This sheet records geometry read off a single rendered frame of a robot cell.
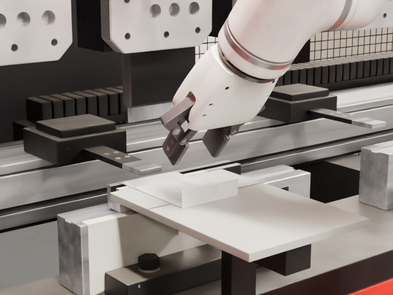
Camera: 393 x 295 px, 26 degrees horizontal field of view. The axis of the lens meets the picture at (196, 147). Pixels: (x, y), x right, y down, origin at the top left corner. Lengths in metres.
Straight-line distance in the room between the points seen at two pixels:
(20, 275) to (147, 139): 2.14
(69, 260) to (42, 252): 2.62
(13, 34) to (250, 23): 0.25
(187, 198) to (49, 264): 2.59
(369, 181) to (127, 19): 0.59
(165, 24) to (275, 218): 0.27
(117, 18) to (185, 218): 0.24
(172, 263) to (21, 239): 2.80
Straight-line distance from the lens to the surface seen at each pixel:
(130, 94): 1.06
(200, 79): 0.93
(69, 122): 1.30
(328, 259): 1.20
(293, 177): 1.24
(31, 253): 3.70
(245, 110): 0.97
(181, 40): 1.05
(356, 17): 0.91
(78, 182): 1.33
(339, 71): 1.87
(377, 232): 1.32
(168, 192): 1.05
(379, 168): 1.41
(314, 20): 0.86
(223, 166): 1.17
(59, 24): 0.96
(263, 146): 1.55
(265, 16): 0.85
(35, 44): 0.95
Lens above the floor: 1.31
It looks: 14 degrees down
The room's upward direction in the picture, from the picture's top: straight up
